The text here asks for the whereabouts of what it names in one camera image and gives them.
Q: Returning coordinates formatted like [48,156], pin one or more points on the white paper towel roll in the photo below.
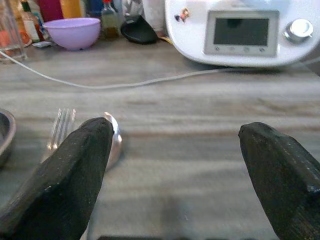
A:
[152,12]

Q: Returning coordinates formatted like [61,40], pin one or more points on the small white packet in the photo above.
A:
[42,44]

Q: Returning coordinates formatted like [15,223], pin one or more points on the silver metal fork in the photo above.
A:
[60,130]

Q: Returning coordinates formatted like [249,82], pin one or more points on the lilac plastic bowl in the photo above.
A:
[72,33]

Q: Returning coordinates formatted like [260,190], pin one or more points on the black curved plastic object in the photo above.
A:
[138,31]

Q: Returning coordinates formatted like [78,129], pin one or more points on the oil bottle with red cap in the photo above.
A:
[110,21]

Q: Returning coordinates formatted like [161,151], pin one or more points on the clear glass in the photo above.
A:
[10,32]

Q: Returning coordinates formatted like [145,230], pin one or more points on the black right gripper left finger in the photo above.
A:
[62,180]

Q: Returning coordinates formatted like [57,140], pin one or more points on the white kitchen appliance with screen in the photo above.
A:
[240,32]

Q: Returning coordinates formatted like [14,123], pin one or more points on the hot sauce bottle red label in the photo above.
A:
[30,22]

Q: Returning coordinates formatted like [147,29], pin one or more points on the silver metal spoon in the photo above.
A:
[115,145]

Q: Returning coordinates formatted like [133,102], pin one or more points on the magenta container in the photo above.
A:
[50,10]

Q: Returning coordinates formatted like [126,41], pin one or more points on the orange yellow container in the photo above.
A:
[71,8]

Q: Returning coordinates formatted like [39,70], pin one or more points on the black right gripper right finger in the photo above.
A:
[282,175]

